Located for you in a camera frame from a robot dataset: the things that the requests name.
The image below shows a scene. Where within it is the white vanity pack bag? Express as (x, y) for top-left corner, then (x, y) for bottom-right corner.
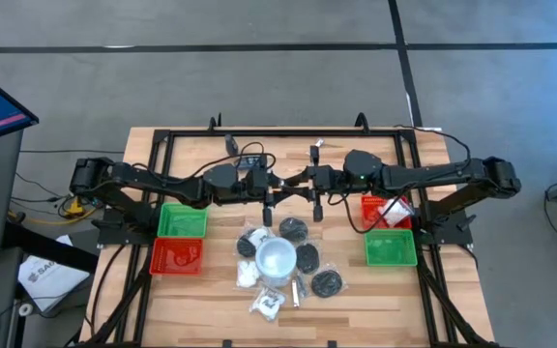
(247, 222), (276, 247)
(233, 258), (262, 291)
(377, 196), (415, 227)
(248, 284), (288, 323)

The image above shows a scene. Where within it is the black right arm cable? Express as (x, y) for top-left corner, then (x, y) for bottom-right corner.
(329, 124), (473, 234)

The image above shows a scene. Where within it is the white paper booklet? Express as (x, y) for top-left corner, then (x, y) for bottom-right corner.
(16, 235), (91, 313)

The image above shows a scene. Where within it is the green plastic basket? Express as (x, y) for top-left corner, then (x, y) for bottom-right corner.
(363, 228), (419, 268)
(157, 202), (210, 239)

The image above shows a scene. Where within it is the red plastic basket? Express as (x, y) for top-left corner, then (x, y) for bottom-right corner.
(359, 194), (414, 231)
(149, 236), (205, 276)

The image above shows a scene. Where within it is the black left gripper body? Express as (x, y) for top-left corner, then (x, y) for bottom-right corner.
(245, 166), (274, 228)

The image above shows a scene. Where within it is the yellow power cable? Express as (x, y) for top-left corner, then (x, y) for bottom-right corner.
(7, 194), (97, 227)

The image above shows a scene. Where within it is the black aluminium table frame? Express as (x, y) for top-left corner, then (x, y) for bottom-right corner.
(82, 111), (502, 348)

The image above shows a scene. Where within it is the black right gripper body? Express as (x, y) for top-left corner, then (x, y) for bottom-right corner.
(308, 143), (346, 223)

